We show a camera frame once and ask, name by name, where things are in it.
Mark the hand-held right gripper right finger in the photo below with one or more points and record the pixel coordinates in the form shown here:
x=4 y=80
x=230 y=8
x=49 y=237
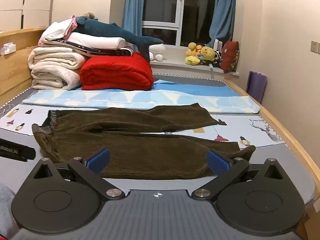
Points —
x=218 y=163

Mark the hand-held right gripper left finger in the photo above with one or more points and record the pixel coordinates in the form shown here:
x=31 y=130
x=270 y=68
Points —
x=100 y=158

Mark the grey fleece clothing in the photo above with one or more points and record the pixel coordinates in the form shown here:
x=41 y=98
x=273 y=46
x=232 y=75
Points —
x=6 y=205

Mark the light blue patterned blanket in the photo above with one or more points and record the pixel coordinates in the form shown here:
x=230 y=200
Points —
x=150 y=97

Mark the red folded blanket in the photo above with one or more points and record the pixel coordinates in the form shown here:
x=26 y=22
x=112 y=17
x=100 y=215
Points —
x=115 y=75

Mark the purple box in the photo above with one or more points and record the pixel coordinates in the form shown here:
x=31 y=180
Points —
x=256 y=86

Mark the cream fleece folded blanket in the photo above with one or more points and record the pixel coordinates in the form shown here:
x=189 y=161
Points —
x=52 y=67

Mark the tissue box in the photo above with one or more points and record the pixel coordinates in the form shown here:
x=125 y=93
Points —
x=7 y=49

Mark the black and white striped plush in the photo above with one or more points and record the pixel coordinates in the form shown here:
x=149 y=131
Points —
x=217 y=57

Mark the navy trimmed white sheet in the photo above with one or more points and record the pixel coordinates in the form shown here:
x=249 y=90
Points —
x=107 y=51

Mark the red patterned cushion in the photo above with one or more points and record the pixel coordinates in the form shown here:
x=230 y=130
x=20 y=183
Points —
x=230 y=56

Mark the yellow bear plush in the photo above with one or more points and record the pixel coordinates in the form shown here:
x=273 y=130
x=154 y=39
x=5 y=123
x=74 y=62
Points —
x=207 y=53

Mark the yellow duck plush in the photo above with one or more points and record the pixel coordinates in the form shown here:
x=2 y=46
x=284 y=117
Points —
x=192 y=53

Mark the white pillow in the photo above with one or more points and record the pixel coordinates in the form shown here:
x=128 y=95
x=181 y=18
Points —
x=97 y=41

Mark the white plush toy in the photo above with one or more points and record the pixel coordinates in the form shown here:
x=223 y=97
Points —
x=157 y=51

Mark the white pink-edged blanket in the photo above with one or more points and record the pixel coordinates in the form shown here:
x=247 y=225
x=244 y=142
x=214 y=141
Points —
x=58 y=28

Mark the blue shark plush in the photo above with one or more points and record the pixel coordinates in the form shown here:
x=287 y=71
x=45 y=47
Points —
x=105 y=28

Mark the small brown plush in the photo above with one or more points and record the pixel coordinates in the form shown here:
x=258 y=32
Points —
x=89 y=15

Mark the white wardrobe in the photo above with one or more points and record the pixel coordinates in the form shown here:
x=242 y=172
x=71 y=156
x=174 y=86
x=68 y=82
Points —
x=27 y=2

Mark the blue curtain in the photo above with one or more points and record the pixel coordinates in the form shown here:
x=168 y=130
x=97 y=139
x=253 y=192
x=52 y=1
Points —
x=223 y=12
x=132 y=7

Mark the white framed window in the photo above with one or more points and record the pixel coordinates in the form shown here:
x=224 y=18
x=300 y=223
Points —
x=178 y=17

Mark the wall switch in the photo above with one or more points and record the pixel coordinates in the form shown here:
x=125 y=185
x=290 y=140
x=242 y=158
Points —
x=315 y=47

